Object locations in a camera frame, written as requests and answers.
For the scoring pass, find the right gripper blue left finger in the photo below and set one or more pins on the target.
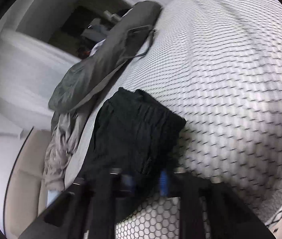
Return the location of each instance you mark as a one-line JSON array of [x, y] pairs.
[[127, 183]]

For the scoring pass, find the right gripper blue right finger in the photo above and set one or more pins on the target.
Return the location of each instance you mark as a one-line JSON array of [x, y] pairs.
[[164, 183]]

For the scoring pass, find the black pants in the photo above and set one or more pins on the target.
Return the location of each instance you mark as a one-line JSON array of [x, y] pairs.
[[134, 133]]

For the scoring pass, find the light blue pillow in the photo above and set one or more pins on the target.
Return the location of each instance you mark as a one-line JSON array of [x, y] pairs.
[[52, 195]]

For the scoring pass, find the grey rumpled duvet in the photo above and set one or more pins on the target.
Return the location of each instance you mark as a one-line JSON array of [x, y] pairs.
[[66, 131]]

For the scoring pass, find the beige upholstered headboard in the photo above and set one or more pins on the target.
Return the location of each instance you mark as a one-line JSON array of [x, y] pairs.
[[26, 194]]

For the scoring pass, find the white honeycomb mattress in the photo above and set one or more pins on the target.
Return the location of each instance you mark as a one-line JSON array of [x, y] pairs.
[[218, 64]]

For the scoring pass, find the dark grey sleeping bag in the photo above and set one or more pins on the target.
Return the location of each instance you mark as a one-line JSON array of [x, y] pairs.
[[90, 76]]

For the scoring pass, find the white sheer curtain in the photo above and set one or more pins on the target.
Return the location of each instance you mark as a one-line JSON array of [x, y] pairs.
[[29, 72]]

